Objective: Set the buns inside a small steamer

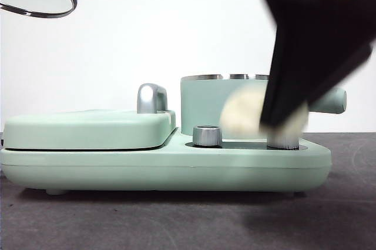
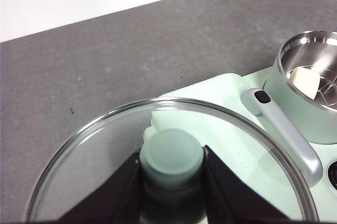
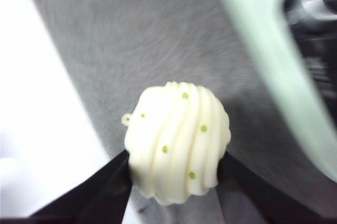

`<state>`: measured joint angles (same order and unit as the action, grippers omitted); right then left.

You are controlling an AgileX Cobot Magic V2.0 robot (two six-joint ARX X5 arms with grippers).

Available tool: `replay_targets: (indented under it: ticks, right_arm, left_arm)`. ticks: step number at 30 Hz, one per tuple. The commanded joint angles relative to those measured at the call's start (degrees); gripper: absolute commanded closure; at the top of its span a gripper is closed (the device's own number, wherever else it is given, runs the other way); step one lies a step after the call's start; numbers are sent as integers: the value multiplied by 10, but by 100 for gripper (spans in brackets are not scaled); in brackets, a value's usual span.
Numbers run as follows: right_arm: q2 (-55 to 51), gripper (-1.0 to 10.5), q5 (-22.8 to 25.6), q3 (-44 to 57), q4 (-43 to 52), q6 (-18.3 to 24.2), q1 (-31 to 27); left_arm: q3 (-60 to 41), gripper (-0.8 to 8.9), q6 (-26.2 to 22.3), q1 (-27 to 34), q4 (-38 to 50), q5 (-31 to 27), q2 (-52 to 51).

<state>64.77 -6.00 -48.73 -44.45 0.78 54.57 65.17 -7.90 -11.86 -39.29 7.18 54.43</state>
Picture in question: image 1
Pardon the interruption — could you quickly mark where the silver control knob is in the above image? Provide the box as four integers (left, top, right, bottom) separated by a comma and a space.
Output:
267, 134, 300, 149
192, 125, 223, 147

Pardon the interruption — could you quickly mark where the mint green breakfast machine base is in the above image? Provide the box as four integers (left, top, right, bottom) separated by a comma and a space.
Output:
0, 132, 333, 196

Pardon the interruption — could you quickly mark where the smooth white steamed bun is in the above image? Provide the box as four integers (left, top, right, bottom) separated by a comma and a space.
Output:
220, 88, 310, 142

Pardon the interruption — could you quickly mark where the mint green handled steamer pot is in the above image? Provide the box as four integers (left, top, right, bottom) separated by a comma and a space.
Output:
179, 74, 347, 139

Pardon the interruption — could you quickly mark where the mint green grill lid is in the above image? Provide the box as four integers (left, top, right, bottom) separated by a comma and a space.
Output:
4, 108, 177, 150

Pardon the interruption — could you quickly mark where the black control panel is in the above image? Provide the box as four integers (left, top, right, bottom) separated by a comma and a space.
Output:
185, 141, 308, 150

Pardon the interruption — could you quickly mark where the silver grill lid handle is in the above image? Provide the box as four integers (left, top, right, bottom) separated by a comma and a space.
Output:
136, 83, 169, 115

